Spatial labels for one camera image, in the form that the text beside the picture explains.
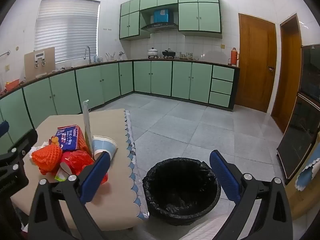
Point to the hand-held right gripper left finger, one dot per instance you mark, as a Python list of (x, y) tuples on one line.
[(96, 177)]

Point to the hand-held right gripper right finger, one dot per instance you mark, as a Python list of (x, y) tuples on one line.
[(225, 175)]

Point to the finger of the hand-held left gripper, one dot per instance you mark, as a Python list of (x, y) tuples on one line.
[(3, 128), (25, 141)]

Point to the red plastic bag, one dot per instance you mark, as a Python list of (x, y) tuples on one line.
[(77, 162)]

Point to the light blue wrapper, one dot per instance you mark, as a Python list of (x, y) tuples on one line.
[(102, 143)]

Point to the black lined trash bin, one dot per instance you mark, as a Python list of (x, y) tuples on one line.
[(180, 192)]

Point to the crumpled white tissue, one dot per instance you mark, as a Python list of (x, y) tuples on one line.
[(43, 145)]

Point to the orange foam fruit net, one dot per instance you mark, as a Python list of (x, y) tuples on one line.
[(47, 156)]

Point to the green white small carton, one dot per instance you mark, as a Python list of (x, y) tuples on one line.
[(61, 175)]

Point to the orange basket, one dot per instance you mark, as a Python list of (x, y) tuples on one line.
[(12, 85)]

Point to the large blue snack bag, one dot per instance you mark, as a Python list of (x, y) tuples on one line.
[(71, 137)]

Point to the clear plastic wrapper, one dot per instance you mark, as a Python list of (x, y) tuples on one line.
[(87, 122)]

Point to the white striped cloth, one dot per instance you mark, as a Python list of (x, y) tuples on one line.
[(207, 230)]

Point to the wooden board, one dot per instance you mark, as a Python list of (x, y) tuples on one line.
[(28, 65)]

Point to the steel towel bar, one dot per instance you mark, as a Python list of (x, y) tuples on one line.
[(5, 53)]

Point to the blue white scalloped cloth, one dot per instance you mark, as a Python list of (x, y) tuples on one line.
[(306, 175)]

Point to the dark glass cabinet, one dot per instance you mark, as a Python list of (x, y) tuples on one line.
[(302, 120)]

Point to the steel kitchen faucet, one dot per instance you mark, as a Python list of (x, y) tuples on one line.
[(88, 52)]

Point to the wooden door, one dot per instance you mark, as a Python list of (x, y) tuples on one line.
[(287, 75), (252, 65)]

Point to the white window blind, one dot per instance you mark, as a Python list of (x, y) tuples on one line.
[(65, 30)]

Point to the green kitchen base cabinets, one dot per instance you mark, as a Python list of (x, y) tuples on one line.
[(160, 77)]

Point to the red thermos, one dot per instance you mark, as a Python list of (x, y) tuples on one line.
[(234, 57)]

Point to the utensil holder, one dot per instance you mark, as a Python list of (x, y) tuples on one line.
[(110, 57)]

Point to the glass jars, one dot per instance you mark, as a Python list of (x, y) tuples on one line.
[(189, 55)]

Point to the black wok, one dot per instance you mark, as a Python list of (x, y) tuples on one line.
[(168, 53)]

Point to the white cooking pot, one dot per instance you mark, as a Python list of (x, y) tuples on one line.
[(152, 53)]

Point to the black range hood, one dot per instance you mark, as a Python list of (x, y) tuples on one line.
[(160, 26)]

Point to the green upper kitchen cabinets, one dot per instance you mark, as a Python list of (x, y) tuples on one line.
[(197, 15)]

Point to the blue box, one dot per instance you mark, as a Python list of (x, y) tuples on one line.
[(161, 16)]

